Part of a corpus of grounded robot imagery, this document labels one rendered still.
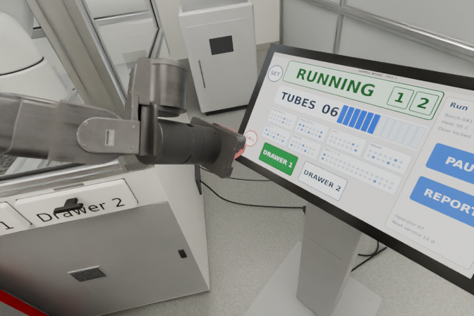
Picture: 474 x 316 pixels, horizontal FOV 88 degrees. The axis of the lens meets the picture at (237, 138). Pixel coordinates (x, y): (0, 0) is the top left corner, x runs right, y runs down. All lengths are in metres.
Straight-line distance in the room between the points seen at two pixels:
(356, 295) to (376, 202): 1.01
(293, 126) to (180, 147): 0.33
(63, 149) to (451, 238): 0.54
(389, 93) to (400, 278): 1.24
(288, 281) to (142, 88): 1.30
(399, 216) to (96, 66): 0.63
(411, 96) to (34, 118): 0.53
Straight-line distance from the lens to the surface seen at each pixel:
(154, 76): 0.31
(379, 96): 0.54
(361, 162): 0.52
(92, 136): 0.27
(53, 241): 1.05
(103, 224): 0.94
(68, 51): 0.60
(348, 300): 1.48
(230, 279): 1.52
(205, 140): 0.33
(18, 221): 0.95
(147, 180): 0.76
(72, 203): 0.81
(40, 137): 0.28
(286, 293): 1.45
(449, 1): 1.24
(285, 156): 0.57
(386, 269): 1.64
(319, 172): 0.54
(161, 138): 0.29
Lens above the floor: 1.41
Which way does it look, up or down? 39 degrees down
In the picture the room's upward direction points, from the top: 8 degrees counter-clockwise
